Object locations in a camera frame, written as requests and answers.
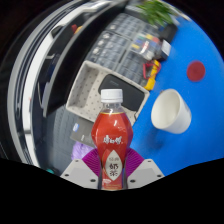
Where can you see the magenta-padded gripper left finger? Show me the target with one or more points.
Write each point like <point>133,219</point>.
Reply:
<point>77,171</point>

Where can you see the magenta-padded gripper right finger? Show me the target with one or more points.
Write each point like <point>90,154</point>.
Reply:
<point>146,171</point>

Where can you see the red drink bottle white cap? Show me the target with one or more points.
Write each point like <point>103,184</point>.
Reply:
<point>112,133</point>

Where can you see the grey box with blue sticker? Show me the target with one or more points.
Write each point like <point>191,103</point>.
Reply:
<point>81,131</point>

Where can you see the white cup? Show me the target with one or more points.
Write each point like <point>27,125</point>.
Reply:
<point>170,111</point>

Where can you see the grey perforated tray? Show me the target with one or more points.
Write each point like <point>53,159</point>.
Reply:
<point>87,93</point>

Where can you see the black flat case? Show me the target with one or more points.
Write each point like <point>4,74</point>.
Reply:
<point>131,93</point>

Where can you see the yellow and red hand tool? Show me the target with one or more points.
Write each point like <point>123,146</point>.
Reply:
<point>152,75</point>

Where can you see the flat round red coaster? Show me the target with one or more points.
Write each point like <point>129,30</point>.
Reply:
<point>196,71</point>

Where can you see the small white box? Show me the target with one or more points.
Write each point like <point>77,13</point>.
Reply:
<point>166,49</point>

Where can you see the clear compartment parts box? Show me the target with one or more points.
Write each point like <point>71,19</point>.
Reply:
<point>108,50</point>

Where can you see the clear box with colourful parts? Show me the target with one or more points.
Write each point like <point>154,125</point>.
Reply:
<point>148,43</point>

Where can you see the green potted plant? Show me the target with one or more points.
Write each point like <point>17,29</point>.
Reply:
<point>156,11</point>

